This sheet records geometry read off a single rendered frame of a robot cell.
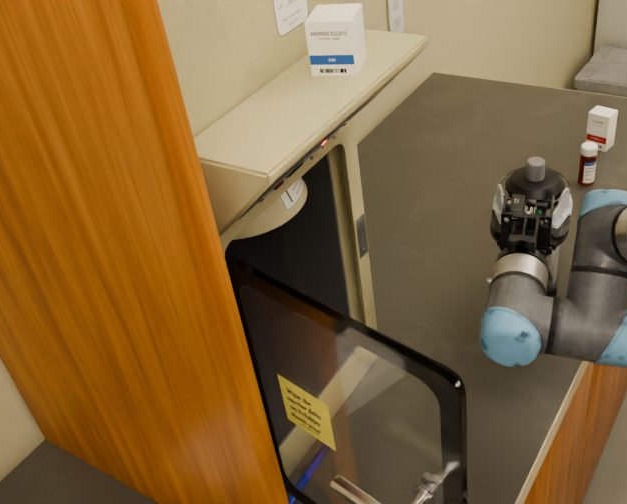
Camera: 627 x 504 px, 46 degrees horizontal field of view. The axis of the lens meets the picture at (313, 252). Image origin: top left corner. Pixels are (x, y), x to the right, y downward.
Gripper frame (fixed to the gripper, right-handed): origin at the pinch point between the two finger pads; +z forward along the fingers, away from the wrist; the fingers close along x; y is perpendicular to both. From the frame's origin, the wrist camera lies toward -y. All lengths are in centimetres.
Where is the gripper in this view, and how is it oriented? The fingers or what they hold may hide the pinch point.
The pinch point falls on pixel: (533, 199)
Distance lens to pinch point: 124.7
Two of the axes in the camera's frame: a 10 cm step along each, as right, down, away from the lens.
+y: -1.5, -7.6, -6.3
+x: -9.4, -0.9, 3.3
